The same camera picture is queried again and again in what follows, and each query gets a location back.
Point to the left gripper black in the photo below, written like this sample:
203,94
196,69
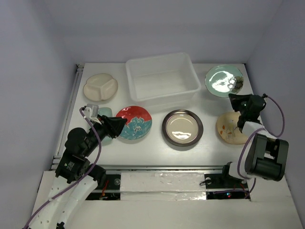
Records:
113,125

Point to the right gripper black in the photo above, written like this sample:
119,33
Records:
235,98

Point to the light green rectangular plate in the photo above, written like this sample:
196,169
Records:
107,112

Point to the red plate with blue flower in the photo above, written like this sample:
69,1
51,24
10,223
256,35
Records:
139,122

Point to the beige plate with bird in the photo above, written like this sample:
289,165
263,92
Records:
228,130

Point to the green round flower plate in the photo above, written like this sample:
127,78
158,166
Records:
224,79

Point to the cream divided plate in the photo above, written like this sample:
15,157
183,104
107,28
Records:
100,87

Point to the brown rimmed cream plate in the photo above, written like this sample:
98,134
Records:
182,128

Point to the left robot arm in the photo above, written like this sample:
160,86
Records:
75,176

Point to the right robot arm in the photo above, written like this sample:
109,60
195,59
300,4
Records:
264,154

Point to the white plastic bin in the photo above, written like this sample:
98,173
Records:
160,80

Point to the white foam block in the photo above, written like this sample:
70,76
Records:
162,186

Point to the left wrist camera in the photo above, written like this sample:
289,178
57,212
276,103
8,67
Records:
91,111

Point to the aluminium rail left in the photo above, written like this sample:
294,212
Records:
65,126

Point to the aluminium rail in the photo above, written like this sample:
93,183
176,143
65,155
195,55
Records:
65,126
133,168

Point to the aluminium rail front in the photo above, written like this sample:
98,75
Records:
133,168

